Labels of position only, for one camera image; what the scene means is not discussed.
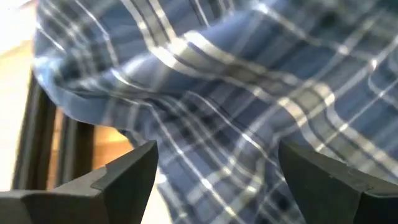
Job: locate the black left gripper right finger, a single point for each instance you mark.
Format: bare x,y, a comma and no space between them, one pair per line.
335,199

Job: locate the blue plaid pants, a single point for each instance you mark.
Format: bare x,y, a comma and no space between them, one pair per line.
217,93

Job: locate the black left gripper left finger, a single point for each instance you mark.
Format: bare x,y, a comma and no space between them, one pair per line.
77,205

